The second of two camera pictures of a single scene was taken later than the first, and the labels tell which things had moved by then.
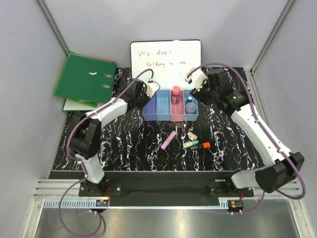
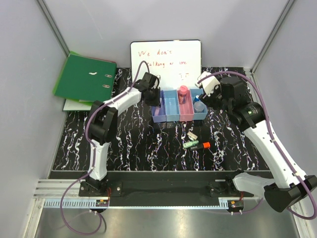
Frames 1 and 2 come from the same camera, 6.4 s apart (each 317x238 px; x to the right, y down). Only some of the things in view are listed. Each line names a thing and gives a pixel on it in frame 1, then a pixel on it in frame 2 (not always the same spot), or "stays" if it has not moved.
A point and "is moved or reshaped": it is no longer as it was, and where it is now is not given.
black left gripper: x=143 y=91 → x=156 y=102
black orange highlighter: x=205 y=145 stays
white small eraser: x=191 y=135 stays
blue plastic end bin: x=190 y=106 → x=201 y=116
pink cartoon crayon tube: x=175 y=95 → x=182 y=94
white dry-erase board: x=169 y=61 stays
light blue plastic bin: x=163 y=104 is moved or reshaped
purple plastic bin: x=149 y=110 → x=161 y=117
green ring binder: x=87 y=80 stays
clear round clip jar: x=190 y=107 → x=198 y=107
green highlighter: x=190 y=144 stays
